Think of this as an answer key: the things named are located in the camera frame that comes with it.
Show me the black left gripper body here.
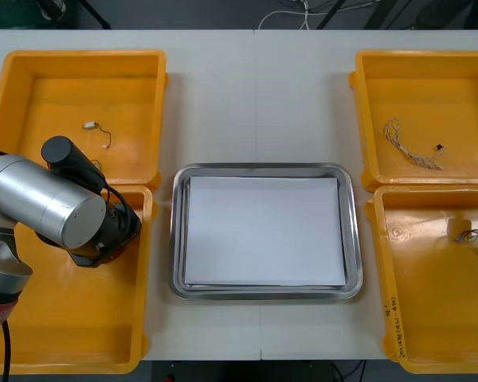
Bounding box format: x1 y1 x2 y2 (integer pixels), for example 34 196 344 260
71 201 143 268

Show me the steel tray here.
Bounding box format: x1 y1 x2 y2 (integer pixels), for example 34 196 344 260
169 162 363 302

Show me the yellow-orange plastic bin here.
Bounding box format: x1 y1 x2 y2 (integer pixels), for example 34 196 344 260
0 49 170 190
0 185 159 377
348 49 478 194

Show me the multicolour wire harness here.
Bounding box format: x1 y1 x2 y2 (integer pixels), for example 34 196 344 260
453 228 478 246

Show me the black stand leg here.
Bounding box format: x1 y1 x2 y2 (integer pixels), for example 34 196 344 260
78 0 112 31

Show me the yellow-orange bin with handwriting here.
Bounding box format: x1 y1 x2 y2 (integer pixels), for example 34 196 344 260
364 185 478 375

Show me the green mat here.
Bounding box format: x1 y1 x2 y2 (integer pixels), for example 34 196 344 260
0 0 39 29

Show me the black cable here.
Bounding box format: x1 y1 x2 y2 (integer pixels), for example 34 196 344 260
330 360 368 382

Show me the blue-white twisted wire harness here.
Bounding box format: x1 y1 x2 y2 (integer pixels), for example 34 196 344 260
382 117 445 171

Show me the white cable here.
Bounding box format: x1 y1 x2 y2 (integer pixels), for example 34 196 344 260
257 0 383 31

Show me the white paper sheet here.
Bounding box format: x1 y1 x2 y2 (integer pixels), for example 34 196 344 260
184 176 347 287

